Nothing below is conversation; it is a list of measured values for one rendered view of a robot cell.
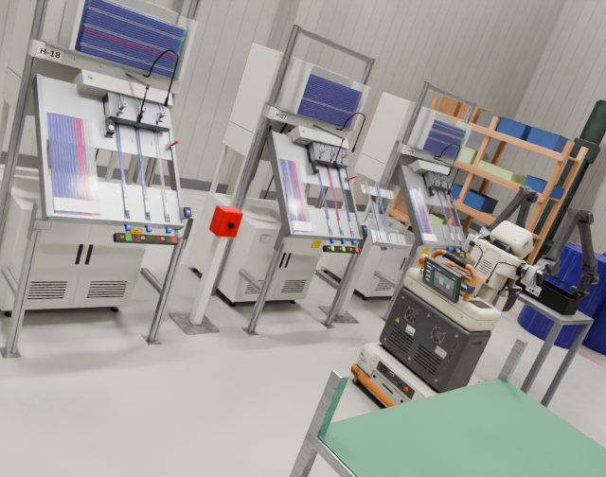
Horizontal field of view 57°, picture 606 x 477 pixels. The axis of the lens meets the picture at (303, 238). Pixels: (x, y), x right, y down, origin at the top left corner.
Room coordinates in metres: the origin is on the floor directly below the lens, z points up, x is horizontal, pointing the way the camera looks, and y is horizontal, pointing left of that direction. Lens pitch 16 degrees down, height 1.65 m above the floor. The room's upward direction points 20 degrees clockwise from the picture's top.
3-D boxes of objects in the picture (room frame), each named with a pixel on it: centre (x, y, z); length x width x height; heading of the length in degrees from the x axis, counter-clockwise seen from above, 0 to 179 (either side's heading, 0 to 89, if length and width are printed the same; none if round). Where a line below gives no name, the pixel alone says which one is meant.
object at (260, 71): (4.23, 0.55, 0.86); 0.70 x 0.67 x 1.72; 136
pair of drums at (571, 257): (5.72, -3.04, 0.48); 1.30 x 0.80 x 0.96; 127
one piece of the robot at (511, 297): (3.33, -1.22, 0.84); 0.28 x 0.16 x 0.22; 42
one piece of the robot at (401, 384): (2.90, -0.77, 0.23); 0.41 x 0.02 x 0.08; 42
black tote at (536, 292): (3.63, -1.56, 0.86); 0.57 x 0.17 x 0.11; 42
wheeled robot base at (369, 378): (3.14, -1.00, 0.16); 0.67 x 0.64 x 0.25; 132
